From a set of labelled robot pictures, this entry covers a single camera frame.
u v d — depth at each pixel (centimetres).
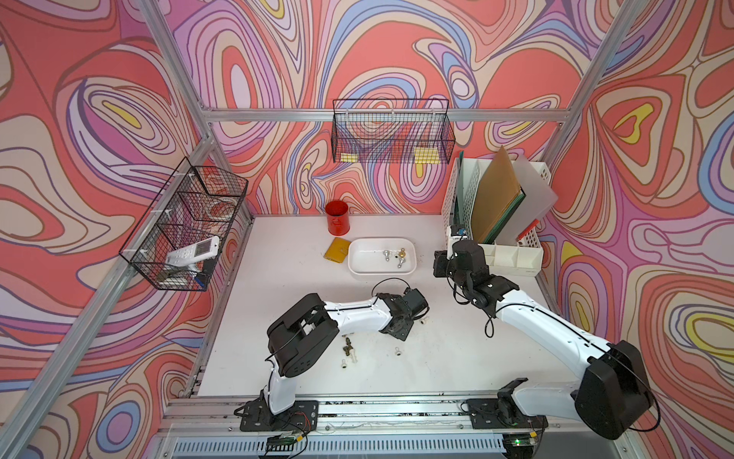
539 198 84
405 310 69
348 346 85
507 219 91
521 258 102
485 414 72
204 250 68
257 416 73
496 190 101
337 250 108
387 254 107
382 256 106
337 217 108
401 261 104
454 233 72
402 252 106
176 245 73
